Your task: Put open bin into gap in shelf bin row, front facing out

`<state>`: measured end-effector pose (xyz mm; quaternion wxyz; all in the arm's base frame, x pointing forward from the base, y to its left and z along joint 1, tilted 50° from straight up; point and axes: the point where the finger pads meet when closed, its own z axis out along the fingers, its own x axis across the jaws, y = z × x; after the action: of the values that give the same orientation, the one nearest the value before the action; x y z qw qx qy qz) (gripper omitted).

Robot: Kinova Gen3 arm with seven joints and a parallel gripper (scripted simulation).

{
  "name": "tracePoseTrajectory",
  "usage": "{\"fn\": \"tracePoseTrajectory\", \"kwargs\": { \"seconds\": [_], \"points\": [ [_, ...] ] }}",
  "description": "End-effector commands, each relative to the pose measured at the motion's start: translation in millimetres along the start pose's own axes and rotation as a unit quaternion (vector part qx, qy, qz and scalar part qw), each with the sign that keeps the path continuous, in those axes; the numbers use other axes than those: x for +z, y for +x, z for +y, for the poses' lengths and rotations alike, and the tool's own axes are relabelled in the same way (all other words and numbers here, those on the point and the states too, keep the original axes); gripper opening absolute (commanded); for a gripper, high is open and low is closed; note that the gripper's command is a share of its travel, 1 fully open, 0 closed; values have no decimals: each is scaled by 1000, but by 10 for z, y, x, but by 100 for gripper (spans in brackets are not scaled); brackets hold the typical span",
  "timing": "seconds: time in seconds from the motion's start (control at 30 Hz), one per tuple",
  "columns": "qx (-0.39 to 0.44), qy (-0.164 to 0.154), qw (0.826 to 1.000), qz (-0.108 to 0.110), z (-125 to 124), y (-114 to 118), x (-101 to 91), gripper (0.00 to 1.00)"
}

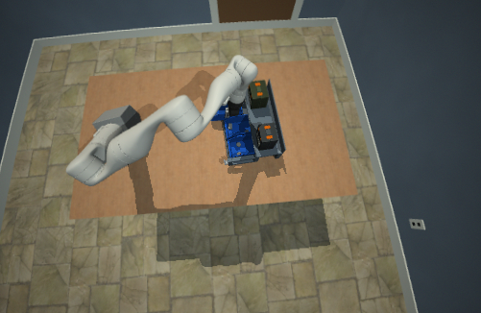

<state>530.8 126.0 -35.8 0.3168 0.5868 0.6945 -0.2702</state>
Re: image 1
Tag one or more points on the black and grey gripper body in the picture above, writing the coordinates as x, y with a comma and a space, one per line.
234, 104

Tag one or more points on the grey metal shelf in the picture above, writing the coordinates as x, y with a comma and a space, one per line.
259, 116

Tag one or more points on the blue bin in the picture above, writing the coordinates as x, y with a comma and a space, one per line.
246, 148
239, 123
221, 113

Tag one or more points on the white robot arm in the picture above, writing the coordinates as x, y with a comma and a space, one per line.
180, 115

